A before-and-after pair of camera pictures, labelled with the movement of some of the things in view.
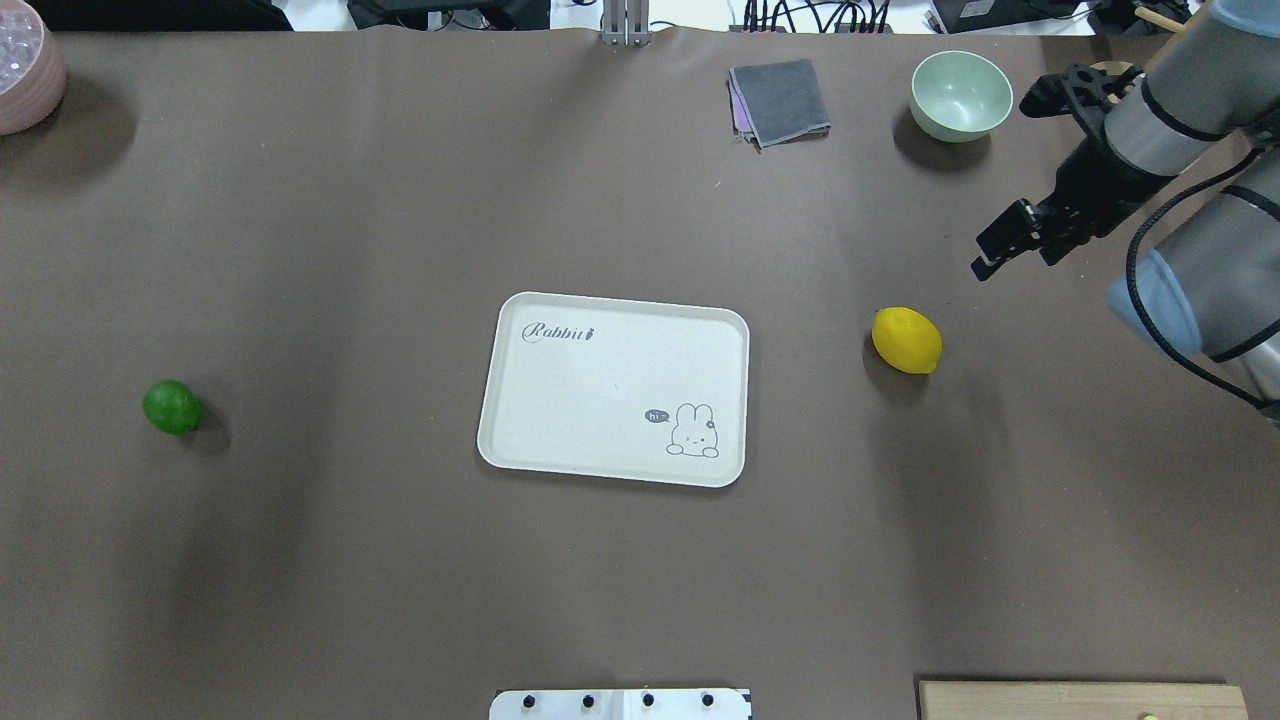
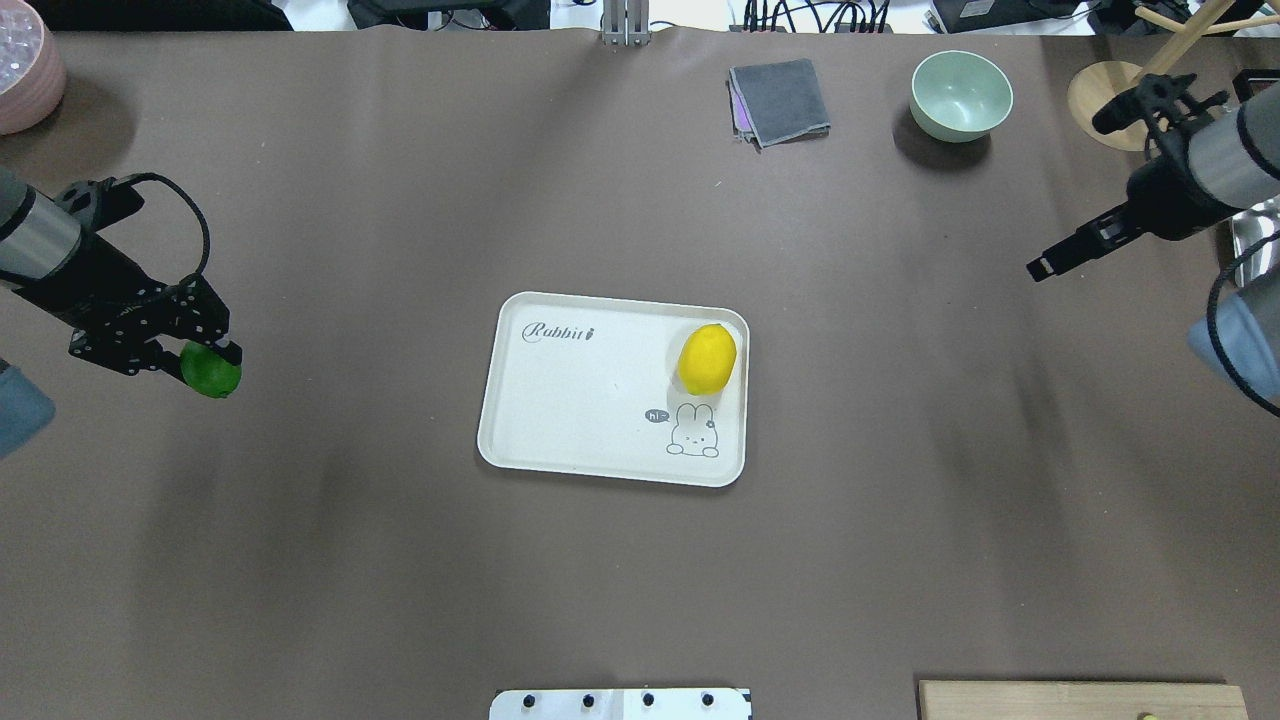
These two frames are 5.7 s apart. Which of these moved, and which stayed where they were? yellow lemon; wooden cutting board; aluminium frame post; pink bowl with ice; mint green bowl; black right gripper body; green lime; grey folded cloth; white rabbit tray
Moved: black right gripper body; green lime; yellow lemon
Stayed: grey folded cloth; aluminium frame post; pink bowl with ice; wooden cutting board; mint green bowl; white rabbit tray
